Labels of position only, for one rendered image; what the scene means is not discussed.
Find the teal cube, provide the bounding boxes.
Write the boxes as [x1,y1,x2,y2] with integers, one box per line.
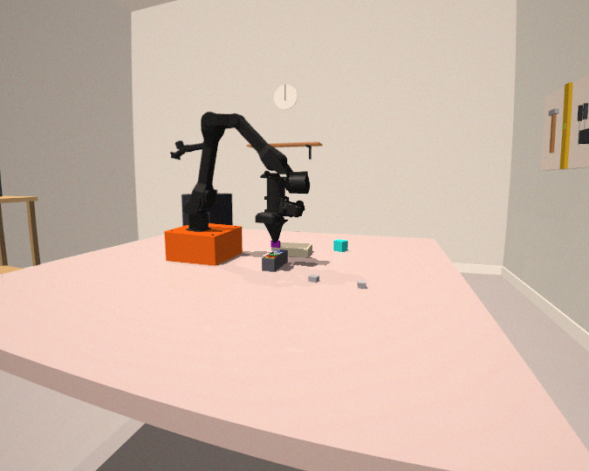
[333,239,348,252]

